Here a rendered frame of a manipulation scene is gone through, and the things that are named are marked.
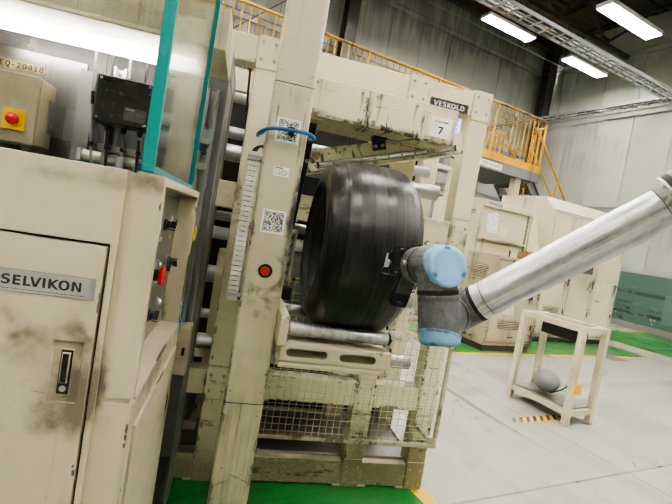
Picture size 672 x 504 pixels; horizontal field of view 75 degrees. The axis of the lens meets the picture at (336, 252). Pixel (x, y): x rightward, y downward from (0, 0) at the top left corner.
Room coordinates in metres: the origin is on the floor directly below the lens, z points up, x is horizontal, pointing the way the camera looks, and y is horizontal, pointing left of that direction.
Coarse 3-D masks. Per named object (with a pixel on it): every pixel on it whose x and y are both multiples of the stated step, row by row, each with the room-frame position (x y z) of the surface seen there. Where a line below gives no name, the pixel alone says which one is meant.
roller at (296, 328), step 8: (296, 328) 1.35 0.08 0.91; (304, 328) 1.36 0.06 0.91; (312, 328) 1.36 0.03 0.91; (320, 328) 1.37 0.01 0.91; (328, 328) 1.38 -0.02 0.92; (336, 328) 1.39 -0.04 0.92; (344, 328) 1.40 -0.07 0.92; (352, 328) 1.41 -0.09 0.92; (304, 336) 1.37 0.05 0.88; (312, 336) 1.37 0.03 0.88; (320, 336) 1.37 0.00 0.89; (328, 336) 1.38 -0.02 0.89; (336, 336) 1.38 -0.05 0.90; (344, 336) 1.39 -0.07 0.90; (352, 336) 1.39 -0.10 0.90; (360, 336) 1.40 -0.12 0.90; (368, 336) 1.40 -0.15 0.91; (376, 336) 1.41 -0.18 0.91; (384, 336) 1.42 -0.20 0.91; (376, 344) 1.42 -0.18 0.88; (384, 344) 1.42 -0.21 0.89
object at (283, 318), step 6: (282, 300) 1.55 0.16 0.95; (282, 306) 1.44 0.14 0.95; (282, 312) 1.35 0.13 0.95; (282, 318) 1.30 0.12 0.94; (288, 318) 1.31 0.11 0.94; (276, 324) 1.39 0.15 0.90; (282, 324) 1.30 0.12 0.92; (288, 324) 1.31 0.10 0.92; (276, 330) 1.36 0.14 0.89; (282, 330) 1.31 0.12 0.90; (276, 336) 1.34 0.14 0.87; (282, 336) 1.31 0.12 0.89; (276, 342) 1.31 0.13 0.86; (282, 342) 1.31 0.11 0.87
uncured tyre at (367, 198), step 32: (320, 192) 1.62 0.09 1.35; (352, 192) 1.30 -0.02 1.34; (384, 192) 1.33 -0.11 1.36; (416, 192) 1.41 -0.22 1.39; (320, 224) 1.78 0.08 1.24; (352, 224) 1.26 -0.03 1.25; (384, 224) 1.28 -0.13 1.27; (416, 224) 1.32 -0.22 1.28; (320, 256) 1.32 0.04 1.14; (352, 256) 1.25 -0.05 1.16; (384, 256) 1.27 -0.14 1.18; (320, 288) 1.31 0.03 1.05; (352, 288) 1.28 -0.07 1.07; (384, 288) 1.29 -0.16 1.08; (320, 320) 1.39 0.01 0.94; (352, 320) 1.36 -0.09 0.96; (384, 320) 1.37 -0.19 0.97
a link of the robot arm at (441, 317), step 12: (420, 300) 0.94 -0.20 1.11; (432, 300) 0.92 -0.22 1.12; (444, 300) 0.91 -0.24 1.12; (456, 300) 0.92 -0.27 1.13; (420, 312) 0.94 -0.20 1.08; (432, 312) 0.91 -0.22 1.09; (444, 312) 0.91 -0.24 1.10; (456, 312) 0.92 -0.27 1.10; (420, 324) 0.94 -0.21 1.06; (432, 324) 0.91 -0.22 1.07; (444, 324) 0.91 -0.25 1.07; (456, 324) 0.92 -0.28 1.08; (420, 336) 0.94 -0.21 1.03; (432, 336) 0.91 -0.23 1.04; (444, 336) 0.91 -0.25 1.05; (456, 336) 0.92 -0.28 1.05
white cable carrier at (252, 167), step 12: (252, 168) 1.39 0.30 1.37; (252, 180) 1.39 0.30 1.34; (252, 192) 1.39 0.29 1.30; (240, 216) 1.39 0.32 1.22; (240, 228) 1.39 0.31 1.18; (240, 240) 1.39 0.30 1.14; (240, 252) 1.39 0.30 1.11; (240, 264) 1.39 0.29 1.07; (240, 276) 1.43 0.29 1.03; (228, 288) 1.39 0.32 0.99
